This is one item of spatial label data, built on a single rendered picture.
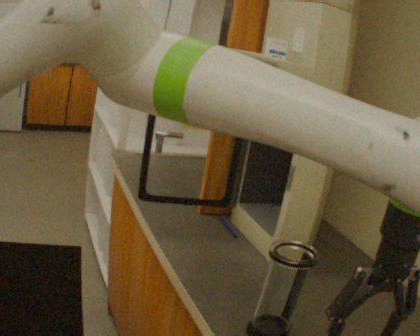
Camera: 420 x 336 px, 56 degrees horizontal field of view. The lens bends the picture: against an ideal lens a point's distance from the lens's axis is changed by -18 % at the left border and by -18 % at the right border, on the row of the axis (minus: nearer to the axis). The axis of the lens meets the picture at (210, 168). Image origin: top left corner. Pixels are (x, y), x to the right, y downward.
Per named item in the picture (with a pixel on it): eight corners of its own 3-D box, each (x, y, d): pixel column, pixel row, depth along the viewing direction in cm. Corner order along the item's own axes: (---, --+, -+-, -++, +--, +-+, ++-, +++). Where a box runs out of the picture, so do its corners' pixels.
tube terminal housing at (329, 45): (291, 218, 169) (328, 17, 147) (335, 257, 140) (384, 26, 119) (229, 219, 159) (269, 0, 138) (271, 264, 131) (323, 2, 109)
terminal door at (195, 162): (229, 207, 156) (251, 88, 145) (137, 200, 148) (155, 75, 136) (228, 206, 157) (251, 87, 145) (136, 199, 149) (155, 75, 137)
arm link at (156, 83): (65, 71, 59) (110, 5, 61) (102, 108, 70) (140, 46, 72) (167, 102, 52) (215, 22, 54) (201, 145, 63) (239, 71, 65)
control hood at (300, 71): (255, 82, 146) (260, 53, 143) (308, 104, 118) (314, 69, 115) (222, 77, 142) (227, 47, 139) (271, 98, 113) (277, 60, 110)
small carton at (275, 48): (280, 59, 126) (283, 40, 125) (285, 60, 121) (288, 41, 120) (263, 55, 125) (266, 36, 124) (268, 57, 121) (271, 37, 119)
